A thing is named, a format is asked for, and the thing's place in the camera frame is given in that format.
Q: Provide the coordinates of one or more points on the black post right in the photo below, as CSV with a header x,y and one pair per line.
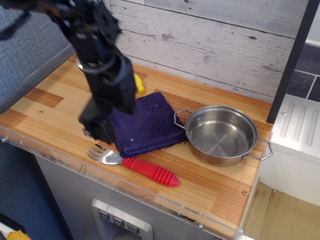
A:
x,y
303,31

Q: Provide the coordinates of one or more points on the yellow object bottom left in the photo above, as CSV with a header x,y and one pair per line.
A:
x,y
17,235

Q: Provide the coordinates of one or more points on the purple folded cloth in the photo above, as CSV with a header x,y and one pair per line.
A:
x,y
151,127

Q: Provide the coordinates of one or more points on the white toy sink unit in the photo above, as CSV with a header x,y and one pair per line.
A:
x,y
294,167

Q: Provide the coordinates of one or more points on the yellow toy banana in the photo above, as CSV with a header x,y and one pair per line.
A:
x,y
139,83

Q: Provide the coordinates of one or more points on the stainless steel pot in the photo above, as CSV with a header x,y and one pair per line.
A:
x,y
220,135

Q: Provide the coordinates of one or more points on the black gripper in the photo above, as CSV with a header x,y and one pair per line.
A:
x,y
110,80

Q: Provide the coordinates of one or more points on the red handled metal fork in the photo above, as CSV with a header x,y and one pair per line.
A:
x,y
155,172

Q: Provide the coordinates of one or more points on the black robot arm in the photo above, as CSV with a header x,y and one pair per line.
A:
x,y
92,31

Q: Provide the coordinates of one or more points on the grey toy cabinet front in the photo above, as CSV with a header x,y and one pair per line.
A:
x,y
73,192

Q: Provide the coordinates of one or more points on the silver dispenser panel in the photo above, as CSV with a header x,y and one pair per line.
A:
x,y
116,224

